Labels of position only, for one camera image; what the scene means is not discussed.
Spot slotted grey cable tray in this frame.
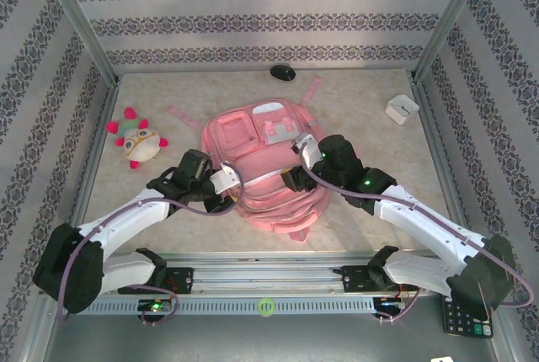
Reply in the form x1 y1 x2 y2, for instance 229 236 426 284
56 297 376 317

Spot black desk calculator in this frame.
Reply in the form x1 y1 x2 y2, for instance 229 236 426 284
441 296 494 339

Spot small controller circuit board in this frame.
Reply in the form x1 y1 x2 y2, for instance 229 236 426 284
137 299 173 315
373 298 406 311

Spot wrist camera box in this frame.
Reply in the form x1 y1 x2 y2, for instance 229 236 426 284
290 131 324 170
209 162 242 195

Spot black computer mouse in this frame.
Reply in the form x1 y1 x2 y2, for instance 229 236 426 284
269 64 296 83

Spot round plush toy pink spikes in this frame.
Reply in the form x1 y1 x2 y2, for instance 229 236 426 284
105 107 170 171

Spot aluminium frame post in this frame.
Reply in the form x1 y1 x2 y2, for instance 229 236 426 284
35 0 123 85
410 0 494 81

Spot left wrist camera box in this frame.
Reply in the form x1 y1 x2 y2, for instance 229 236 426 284
209 162 242 195

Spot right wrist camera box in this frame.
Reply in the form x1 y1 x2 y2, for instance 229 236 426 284
290 131 324 170

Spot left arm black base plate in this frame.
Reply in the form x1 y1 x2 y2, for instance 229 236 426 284
117 267 195 295

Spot aluminium mounting rail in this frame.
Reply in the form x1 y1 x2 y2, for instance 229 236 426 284
40 252 494 298

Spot pink school backpack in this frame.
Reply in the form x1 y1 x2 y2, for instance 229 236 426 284
166 77 334 245

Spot aluminium side rail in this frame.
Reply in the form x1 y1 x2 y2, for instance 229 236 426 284
410 79 481 260
58 82 121 266

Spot white square alarm clock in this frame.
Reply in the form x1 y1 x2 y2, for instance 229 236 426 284
385 93 420 126

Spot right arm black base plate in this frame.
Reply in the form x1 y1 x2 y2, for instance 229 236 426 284
341 264 420 295

